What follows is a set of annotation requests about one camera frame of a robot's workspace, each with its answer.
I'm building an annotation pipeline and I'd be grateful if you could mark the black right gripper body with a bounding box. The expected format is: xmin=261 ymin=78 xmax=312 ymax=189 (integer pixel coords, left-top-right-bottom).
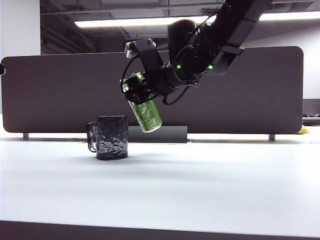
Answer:
xmin=144 ymin=63 xmax=201 ymax=97

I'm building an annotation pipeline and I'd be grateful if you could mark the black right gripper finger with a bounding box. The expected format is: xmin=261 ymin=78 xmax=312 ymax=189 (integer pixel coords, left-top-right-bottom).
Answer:
xmin=126 ymin=74 xmax=155 ymax=105

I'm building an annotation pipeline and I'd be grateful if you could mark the green energy drink can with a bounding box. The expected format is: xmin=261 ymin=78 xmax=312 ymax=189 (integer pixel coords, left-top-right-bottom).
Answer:
xmin=119 ymin=71 xmax=163 ymax=133

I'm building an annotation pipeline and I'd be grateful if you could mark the dark textured glass mug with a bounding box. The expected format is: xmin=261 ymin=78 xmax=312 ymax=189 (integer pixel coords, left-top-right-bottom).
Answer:
xmin=85 ymin=115 xmax=129 ymax=161

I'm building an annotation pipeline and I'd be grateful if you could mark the long ceiling light strip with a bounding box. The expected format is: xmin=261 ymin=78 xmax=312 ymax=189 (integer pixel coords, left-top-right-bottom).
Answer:
xmin=74 ymin=11 xmax=320 ymax=29

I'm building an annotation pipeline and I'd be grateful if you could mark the dark grey desk divider panel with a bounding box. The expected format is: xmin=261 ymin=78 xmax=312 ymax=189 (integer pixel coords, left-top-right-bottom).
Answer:
xmin=1 ymin=45 xmax=304 ymax=135

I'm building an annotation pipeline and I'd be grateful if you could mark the yellow object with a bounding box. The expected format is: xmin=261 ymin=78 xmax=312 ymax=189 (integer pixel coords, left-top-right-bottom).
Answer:
xmin=297 ymin=124 xmax=311 ymax=135

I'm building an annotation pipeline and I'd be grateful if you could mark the dark background partition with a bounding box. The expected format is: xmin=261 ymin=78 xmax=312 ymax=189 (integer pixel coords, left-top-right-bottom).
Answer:
xmin=302 ymin=98 xmax=320 ymax=116

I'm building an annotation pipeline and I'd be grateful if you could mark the background desk with keyboard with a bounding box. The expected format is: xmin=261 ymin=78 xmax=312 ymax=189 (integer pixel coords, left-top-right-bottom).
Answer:
xmin=301 ymin=113 xmax=320 ymax=127

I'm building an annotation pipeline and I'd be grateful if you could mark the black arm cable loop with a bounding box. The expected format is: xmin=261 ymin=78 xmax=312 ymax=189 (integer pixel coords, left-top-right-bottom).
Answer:
xmin=162 ymin=84 xmax=188 ymax=105

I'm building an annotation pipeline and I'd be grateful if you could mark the black camera cable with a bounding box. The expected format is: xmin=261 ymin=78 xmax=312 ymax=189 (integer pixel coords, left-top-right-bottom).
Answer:
xmin=121 ymin=53 xmax=141 ymax=83

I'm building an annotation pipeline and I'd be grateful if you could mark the silver wrist camera black mount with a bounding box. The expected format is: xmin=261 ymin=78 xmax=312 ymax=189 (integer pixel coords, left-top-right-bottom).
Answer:
xmin=124 ymin=38 xmax=166 ymax=74

